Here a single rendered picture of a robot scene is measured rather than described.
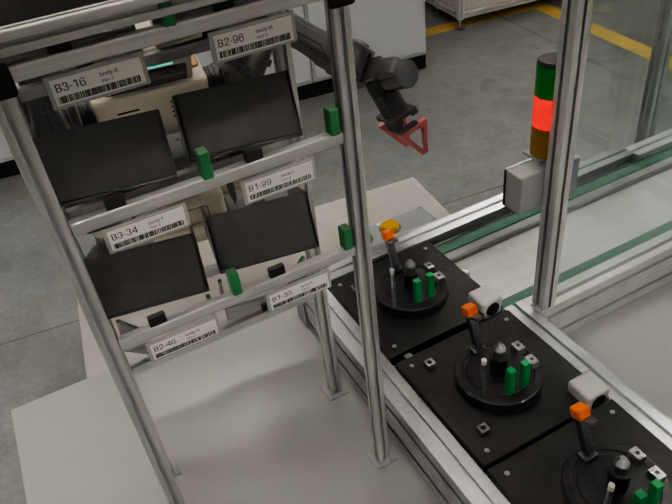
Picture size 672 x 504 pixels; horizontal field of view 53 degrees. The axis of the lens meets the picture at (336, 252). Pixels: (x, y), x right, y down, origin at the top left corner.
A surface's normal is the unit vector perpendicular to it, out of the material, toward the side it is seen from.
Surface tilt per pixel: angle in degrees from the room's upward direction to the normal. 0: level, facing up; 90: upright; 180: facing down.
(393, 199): 0
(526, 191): 90
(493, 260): 0
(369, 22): 90
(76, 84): 90
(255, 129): 65
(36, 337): 0
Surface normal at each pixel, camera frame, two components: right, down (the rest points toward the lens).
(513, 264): -0.10, -0.79
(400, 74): 0.58, 0.08
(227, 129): 0.24, 0.17
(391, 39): 0.36, 0.54
